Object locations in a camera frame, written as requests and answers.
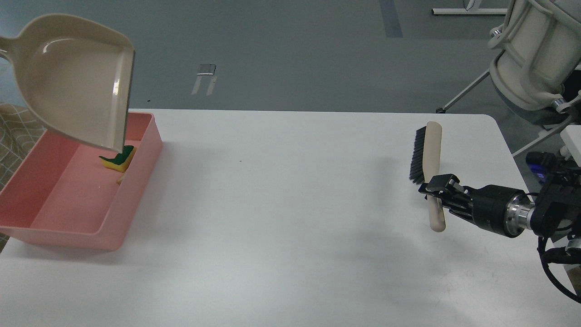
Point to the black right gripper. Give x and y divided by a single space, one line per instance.
497 209

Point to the yellow green sponge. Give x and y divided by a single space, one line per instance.
121 161

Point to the beige brush black bristles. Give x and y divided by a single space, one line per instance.
425 164

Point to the white office chair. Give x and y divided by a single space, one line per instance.
539 49

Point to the small wooden stick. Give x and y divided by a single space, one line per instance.
120 179

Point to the pink plastic bin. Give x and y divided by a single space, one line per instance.
61 195

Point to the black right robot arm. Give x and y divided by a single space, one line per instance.
552 214

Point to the beige plastic dustpan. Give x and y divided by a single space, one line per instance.
75 76

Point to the white side table corner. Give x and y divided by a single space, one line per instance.
571 137

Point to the white table leg bar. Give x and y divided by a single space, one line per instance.
469 12

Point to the beige patterned cloth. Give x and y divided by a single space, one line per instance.
19 132

